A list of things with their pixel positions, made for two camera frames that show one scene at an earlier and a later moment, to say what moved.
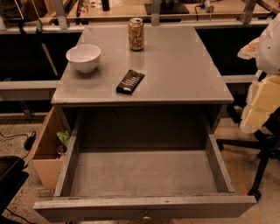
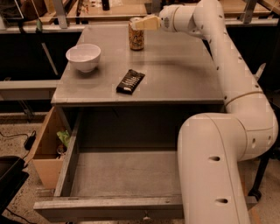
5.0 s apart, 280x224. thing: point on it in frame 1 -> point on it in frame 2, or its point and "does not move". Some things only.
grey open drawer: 142,162 does not move
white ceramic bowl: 84,57 does not move
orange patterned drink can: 136,33 does not move
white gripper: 269,49 -> 166,18
